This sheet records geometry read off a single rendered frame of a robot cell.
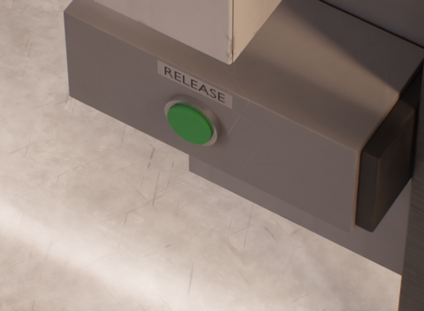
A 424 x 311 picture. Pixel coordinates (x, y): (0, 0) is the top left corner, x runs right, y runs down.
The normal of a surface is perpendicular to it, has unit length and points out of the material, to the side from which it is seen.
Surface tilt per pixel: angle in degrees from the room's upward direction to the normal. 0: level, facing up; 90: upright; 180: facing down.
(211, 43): 90
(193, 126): 90
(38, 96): 0
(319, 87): 0
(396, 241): 90
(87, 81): 90
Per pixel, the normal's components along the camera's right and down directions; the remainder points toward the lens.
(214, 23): -0.52, 0.68
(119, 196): 0.00, -0.60
